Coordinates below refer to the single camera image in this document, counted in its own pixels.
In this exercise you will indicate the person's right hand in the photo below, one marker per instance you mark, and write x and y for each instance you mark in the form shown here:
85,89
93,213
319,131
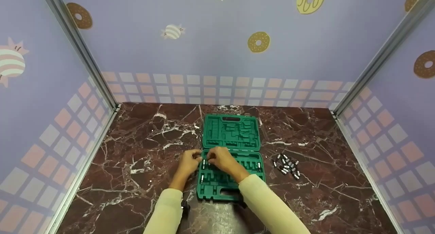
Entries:
227,162

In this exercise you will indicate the person's left hand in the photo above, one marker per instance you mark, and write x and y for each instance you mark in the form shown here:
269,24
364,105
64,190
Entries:
187,166

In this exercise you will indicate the person's right fingers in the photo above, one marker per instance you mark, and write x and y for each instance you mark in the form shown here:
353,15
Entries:
212,157

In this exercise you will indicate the person's left fingers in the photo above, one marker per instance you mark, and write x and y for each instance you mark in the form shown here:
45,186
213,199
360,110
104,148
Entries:
197,156

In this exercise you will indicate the person's left forearm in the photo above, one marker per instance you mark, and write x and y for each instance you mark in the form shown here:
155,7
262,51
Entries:
167,210

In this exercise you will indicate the person's right forearm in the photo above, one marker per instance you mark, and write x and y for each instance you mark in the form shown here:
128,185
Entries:
272,210

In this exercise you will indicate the green plastic tool case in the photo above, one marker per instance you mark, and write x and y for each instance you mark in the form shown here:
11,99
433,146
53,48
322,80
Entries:
238,132

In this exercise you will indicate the black wrist band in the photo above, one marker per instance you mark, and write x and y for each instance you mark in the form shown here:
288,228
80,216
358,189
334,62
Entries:
185,207

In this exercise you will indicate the pile of silver sockets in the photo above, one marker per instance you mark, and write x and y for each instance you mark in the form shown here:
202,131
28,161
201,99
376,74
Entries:
287,166

